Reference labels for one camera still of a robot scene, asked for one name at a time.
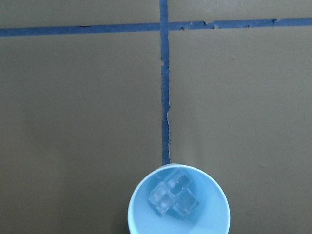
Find ice cubes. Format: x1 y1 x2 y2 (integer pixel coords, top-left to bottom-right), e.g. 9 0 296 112
148 168 199 219

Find light blue cup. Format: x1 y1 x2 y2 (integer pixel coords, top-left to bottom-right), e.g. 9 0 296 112
127 163 231 234

